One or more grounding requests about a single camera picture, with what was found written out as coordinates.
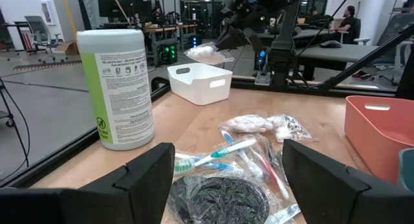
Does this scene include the grey table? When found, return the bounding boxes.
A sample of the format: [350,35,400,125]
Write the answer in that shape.
[296,43,381,82]

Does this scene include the grey mesh chair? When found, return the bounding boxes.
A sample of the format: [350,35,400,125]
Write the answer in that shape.
[354,12,414,85]

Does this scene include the bagged pale toothbrush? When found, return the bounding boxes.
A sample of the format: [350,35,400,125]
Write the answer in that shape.
[264,203,302,224]

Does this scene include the yellow hanging cable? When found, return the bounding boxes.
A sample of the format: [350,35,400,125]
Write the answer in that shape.
[60,0,78,40]

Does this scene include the white plastic bag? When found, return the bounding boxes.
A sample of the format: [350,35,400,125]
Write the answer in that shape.
[167,62,234,106]

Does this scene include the computer tower green lights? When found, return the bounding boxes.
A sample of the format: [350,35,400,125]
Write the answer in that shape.
[157,42,179,65]

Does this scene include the grey office chair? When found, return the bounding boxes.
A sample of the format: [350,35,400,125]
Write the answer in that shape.
[24,16,64,63]

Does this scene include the bagged red toothbrush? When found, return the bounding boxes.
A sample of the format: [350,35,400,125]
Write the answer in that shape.
[247,146,291,201]

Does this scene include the orange plastic bin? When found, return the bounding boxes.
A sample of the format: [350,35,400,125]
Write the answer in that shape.
[343,95,414,185]

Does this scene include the cardboard box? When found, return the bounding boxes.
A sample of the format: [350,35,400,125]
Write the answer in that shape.
[53,40,80,56]

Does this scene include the white green wipes canister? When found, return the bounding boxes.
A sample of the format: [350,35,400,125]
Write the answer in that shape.
[76,28,155,151]

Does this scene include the teal plastic bin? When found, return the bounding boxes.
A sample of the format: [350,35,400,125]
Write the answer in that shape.
[397,148,414,192]

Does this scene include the black aluminium table frame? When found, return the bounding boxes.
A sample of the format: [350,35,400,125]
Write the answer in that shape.
[0,21,414,190]

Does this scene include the wooden desk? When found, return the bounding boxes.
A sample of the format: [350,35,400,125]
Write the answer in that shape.
[142,23,199,58]

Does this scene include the bagged blue toothbrush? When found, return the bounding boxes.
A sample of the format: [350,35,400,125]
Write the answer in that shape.
[221,129,265,179]
[174,152,242,173]

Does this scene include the cotton balls bag with writing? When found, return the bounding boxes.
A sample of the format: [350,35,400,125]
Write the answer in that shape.
[267,114,318,144]

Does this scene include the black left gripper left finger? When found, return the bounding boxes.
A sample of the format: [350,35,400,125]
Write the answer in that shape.
[0,142,176,224]

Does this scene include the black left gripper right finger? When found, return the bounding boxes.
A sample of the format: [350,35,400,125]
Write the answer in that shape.
[282,139,414,224]

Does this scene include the bagged white cotton balls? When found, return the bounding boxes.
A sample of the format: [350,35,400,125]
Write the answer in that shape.
[184,42,235,65]
[221,114,274,134]

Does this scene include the silver aluminium bracket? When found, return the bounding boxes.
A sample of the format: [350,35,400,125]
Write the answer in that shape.
[254,71,272,86]

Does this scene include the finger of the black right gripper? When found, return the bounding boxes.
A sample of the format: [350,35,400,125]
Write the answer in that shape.
[215,25,249,52]
[244,27,265,53]

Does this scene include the person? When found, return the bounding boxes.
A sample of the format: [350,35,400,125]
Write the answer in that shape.
[332,5,356,43]

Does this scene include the bagged black hair ties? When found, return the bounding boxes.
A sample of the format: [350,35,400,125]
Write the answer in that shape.
[166,174,272,224]

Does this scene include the bagged green white toothbrush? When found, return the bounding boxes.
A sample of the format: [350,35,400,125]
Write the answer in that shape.
[173,138,257,174]

